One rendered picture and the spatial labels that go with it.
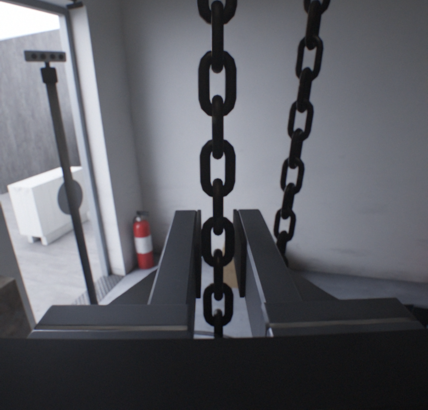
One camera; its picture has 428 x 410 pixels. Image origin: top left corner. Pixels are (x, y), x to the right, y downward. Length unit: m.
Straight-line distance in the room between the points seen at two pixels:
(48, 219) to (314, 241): 2.68
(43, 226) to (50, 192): 0.36
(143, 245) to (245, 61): 1.67
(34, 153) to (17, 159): 0.40
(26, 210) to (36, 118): 3.33
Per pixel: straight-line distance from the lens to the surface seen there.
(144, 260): 2.79
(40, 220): 3.61
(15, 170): 6.38
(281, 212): 0.22
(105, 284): 2.75
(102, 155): 2.45
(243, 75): 2.40
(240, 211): 0.16
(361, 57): 2.38
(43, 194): 3.60
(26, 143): 6.53
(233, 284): 2.49
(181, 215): 0.15
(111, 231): 2.65
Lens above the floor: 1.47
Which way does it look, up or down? 19 degrees down
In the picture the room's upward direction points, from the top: 2 degrees counter-clockwise
